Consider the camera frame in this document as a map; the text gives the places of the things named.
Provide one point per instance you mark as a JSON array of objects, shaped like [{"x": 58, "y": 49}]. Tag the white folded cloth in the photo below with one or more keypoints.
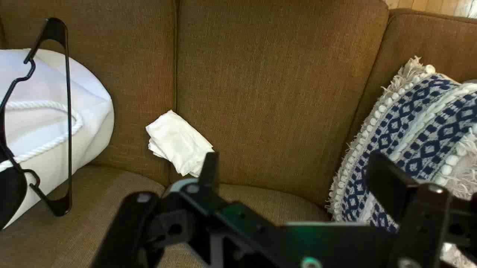
[{"x": 175, "y": 141}]

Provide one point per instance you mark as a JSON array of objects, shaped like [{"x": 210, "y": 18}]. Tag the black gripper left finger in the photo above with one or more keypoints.
[{"x": 143, "y": 217}]

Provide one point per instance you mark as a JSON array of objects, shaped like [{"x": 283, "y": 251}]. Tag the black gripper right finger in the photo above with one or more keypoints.
[{"x": 421, "y": 213}]

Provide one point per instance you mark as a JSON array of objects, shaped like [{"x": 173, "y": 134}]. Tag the brown fabric couch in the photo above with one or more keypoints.
[{"x": 272, "y": 89}]

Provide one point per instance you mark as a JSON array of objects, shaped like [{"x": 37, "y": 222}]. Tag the white and blue throw pillow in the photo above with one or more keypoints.
[{"x": 426, "y": 123}]

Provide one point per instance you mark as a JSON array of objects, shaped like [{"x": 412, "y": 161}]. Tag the white laundry hamper black frame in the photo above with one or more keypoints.
[{"x": 89, "y": 108}]

